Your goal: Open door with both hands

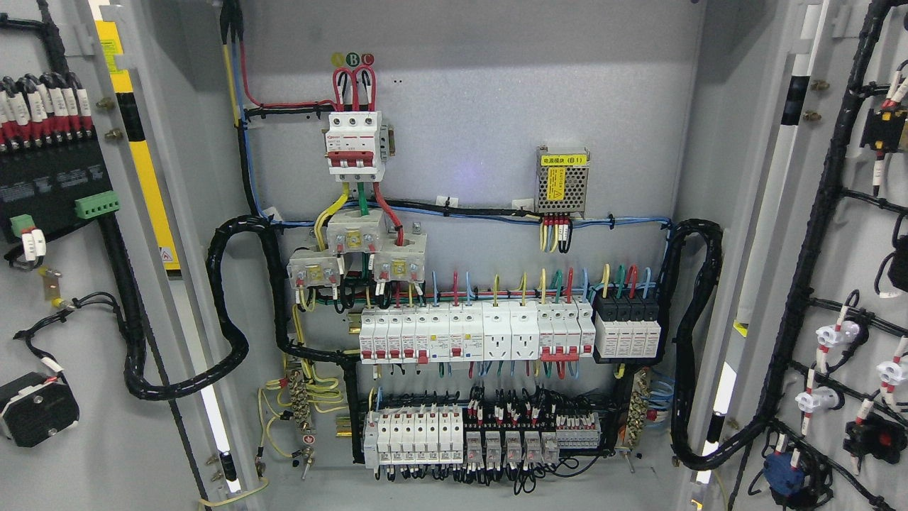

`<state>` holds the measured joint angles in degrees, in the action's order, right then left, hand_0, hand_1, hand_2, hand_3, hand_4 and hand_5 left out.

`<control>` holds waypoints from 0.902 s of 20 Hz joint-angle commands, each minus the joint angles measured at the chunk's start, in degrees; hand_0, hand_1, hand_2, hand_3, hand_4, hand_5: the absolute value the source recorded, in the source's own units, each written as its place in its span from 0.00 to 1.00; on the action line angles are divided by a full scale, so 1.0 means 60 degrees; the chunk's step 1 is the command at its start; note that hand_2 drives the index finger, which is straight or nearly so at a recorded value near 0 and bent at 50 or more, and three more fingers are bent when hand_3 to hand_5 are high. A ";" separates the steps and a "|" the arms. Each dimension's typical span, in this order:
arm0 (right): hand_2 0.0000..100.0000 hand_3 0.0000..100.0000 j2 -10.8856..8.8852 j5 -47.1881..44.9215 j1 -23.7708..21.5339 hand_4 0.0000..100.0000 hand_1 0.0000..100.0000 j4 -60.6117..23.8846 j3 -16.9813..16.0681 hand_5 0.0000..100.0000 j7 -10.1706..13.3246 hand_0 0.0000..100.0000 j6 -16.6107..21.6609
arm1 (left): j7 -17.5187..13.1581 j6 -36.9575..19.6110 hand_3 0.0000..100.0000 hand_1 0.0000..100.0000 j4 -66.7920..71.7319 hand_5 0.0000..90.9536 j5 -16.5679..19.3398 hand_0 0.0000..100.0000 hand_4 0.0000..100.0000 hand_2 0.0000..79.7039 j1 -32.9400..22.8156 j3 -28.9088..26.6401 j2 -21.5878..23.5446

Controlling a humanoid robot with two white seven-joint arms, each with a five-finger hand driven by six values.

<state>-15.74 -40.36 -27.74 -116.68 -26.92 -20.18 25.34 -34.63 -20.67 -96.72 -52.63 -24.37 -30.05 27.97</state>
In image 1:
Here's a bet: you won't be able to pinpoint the grey cabinet door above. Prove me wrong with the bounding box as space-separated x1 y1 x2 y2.
670 1 906 510
1 1 225 510

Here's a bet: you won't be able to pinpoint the grey current transformers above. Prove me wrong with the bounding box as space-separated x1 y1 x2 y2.
287 208 427 289

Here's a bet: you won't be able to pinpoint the white circuit breaker row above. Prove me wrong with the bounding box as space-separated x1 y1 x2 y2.
359 299 596 363

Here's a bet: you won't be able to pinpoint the metal mesh power supply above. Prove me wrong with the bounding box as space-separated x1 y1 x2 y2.
535 145 590 216

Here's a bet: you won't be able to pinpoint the red white main breaker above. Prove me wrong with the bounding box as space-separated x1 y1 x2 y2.
324 112 390 183

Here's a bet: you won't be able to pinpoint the lower white breaker row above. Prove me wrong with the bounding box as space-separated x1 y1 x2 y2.
363 405 466 469

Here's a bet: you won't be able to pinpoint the relay terminal row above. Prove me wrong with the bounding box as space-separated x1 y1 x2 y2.
463 386 602 479

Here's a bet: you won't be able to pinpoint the black surge protector block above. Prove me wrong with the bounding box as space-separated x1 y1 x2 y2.
593 292 665 366

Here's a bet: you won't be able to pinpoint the black digital power meter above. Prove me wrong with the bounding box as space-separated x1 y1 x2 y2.
1 138 120 243

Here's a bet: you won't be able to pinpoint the black left cable conduit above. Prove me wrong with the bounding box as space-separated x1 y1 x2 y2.
99 213 362 466

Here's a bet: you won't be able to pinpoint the white rotary selector switch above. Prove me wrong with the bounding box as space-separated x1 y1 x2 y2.
1 372 80 449

